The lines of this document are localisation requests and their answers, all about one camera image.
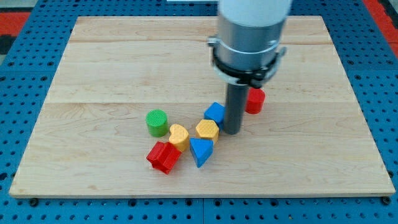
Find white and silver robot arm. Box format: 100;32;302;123
208;0;292;88

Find blue cube block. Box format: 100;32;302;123
204;102;224;130

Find red star block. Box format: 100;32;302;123
146;141;182;175

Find yellow hexagon block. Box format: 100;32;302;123
195;119;220;144

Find yellow heart block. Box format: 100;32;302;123
169;124;189;152

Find blue triangle block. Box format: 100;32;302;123
190;138;213;168

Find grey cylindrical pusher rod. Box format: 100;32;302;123
223;84;249;135

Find green cylinder block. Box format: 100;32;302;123
146;109;169;137

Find red cylinder block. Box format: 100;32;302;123
245;88;266;114

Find wooden board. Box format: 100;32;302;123
9;16;396;198

